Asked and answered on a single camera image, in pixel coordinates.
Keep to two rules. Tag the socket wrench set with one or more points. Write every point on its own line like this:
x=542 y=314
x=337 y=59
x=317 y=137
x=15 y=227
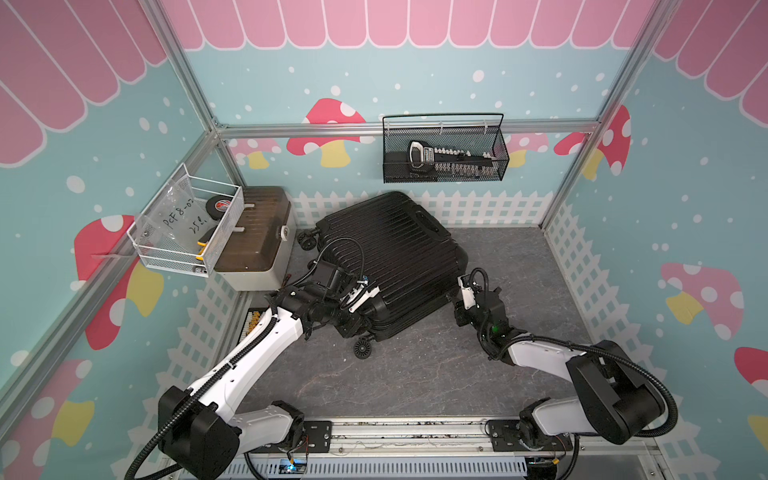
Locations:
x=426 y=159

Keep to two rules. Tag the small green circuit board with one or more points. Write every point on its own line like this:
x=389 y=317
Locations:
x=292 y=467

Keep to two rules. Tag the black wire mesh basket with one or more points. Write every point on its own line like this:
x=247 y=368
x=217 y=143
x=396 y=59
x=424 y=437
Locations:
x=475 y=132

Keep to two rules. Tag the black connector board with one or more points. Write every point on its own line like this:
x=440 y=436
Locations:
x=252 y=319

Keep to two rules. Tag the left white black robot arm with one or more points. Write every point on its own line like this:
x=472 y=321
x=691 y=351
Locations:
x=200 y=427

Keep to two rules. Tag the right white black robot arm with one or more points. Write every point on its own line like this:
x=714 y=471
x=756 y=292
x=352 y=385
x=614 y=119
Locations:
x=615 y=398

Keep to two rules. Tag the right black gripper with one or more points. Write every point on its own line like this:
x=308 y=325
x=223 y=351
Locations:
x=460 y=309

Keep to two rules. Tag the black hard-shell suitcase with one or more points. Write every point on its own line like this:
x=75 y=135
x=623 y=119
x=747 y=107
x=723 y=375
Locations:
x=403 y=249

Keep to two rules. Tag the beige box brown lid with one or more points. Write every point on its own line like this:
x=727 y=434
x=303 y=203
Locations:
x=257 y=253

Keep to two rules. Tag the yellow black tool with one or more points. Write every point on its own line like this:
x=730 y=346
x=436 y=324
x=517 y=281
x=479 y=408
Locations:
x=202 y=248

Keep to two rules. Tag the black tape roll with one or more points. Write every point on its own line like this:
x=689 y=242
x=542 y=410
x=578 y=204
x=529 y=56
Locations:
x=217 y=206

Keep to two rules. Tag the clear plastic wall bin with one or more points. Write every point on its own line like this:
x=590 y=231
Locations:
x=166 y=232

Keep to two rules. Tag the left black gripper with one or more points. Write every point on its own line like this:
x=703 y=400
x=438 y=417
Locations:
x=351 y=327

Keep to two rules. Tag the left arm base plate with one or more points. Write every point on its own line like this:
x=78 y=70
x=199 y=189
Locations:
x=308 y=437

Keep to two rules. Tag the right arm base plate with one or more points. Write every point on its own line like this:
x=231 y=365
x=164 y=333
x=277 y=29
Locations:
x=514 y=435

